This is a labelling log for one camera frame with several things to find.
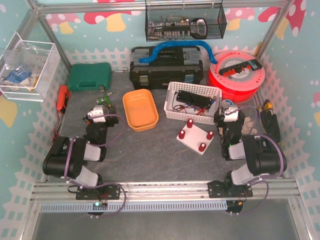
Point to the white peg board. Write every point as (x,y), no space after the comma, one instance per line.
(194,137)

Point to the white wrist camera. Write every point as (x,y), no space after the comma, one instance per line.
(231,114)
(97,114)

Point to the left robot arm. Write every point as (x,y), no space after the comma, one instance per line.
(67,158)

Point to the red small spring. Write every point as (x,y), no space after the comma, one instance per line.
(181,134)

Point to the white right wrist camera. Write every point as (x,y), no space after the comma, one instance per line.
(231,114)

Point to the beige work glove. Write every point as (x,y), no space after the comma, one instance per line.
(247,127)

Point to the orange multimeter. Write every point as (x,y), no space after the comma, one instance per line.
(62,99)

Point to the black terminal strip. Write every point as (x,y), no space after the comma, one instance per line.
(252,64)

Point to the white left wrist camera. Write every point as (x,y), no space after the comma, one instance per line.
(97,114)

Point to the black wire mesh basket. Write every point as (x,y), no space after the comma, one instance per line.
(184,22)

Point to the clear acrylic box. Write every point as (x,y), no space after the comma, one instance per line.
(42,58)

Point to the white perforated basket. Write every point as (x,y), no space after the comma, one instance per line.
(179,111)

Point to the grey slotted cable duct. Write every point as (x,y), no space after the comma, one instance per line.
(157,206)

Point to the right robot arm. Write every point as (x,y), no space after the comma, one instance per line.
(261,152)

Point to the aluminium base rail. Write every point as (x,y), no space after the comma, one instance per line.
(157,191)

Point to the black perforated metal plate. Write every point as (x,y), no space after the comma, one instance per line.
(194,99)

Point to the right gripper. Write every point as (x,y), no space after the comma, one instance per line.
(219,118)

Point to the black rubber glove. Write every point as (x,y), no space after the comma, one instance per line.
(269,122)

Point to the orange plastic tray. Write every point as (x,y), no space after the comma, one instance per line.
(140,110)

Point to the blue white gloves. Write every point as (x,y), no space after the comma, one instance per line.
(19,76)

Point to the black toolbox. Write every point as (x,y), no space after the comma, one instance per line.
(173,64)

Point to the solder wire spool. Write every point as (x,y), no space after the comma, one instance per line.
(226,103)

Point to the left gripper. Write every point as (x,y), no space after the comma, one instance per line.
(110,113)

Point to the yellow black tool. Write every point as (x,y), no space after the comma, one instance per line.
(266,106)

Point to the green tool case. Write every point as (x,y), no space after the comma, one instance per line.
(89,77)

